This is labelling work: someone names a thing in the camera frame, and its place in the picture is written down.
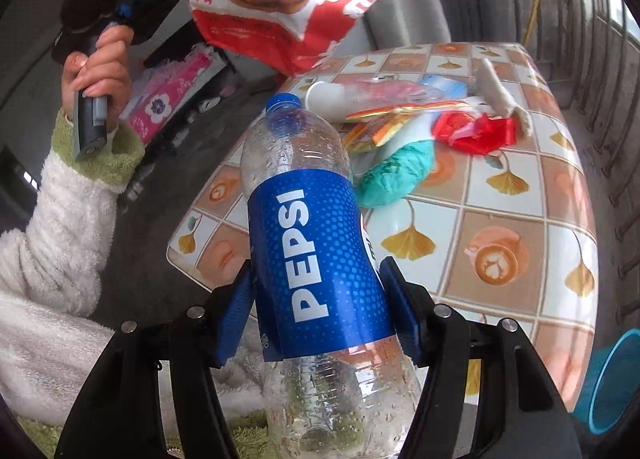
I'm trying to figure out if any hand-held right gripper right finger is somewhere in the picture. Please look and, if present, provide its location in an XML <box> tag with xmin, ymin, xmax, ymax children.
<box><xmin>377</xmin><ymin>255</ymin><xmax>583</xmax><ymax>459</ymax></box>

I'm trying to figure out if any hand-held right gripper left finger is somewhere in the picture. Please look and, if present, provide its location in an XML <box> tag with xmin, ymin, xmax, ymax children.
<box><xmin>54</xmin><ymin>259</ymin><xmax>261</xmax><ymax>459</ymax></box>

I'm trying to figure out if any clear bottle with blue label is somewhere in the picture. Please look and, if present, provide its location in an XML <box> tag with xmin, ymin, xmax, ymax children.
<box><xmin>240</xmin><ymin>93</ymin><xmax>426</xmax><ymax>459</ymax></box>

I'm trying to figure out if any teal plastic bag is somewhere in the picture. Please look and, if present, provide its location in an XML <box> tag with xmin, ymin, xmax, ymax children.
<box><xmin>354</xmin><ymin>139</ymin><xmax>435</xmax><ymax>209</ymax></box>

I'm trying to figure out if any blue and white carton box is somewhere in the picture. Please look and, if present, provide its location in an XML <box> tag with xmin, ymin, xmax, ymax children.
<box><xmin>420</xmin><ymin>75</ymin><xmax>469</xmax><ymax>102</ymax></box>

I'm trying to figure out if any red and white snack bag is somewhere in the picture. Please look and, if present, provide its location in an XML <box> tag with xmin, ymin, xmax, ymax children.
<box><xmin>174</xmin><ymin>0</ymin><xmax>410</xmax><ymax>76</ymax></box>

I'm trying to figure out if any person's left hand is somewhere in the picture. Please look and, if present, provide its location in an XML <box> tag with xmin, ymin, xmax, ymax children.
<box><xmin>61</xmin><ymin>29</ymin><xmax>133</xmax><ymax>127</ymax></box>

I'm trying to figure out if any pink flowered box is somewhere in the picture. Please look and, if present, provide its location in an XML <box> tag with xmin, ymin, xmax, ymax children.
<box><xmin>122</xmin><ymin>46</ymin><xmax>213</xmax><ymax>145</ymax></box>

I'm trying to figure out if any tile-patterned tablecloth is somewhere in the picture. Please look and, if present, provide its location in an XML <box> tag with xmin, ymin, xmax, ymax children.
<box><xmin>167</xmin><ymin>42</ymin><xmax>599</xmax><ymax>412</ymax></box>

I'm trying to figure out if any orange snack wrapper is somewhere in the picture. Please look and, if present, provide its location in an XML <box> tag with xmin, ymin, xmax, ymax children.
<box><xmin>342</xmin><ymin>104</ymin><xmax>453</xmax><ymax>155</ymax></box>

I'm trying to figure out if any red plastic bag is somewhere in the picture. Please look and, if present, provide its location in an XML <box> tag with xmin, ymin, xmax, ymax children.
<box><xmin>431</xmin><ymin>112</ymin><xmax>517</xmax><ymax>156</ymax></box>

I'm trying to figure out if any white plastic cup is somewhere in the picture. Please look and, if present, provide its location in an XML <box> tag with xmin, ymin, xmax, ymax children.
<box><xmin>306</xmin><ymin>80</ymin><xmax>362</xmax><ymax>120</ymax></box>

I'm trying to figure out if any blue mesh basket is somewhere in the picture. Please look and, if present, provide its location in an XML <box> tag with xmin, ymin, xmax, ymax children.
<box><xmin>572</xmin><ymin>329</ymin><xmax>639</xmax><ymax>436</ymax></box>

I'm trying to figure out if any white rag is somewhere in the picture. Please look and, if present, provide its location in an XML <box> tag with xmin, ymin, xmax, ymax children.
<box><xmin>475</xmin><ymin>58</ymin><xmax>532</xmax><ymax>137</ymax></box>

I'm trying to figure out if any metal railing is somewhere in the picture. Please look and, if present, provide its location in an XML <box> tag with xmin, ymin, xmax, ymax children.
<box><xmin>547</xmin><ymin>0</ymin><xmax>640</xmax><ymax>340</ymax></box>

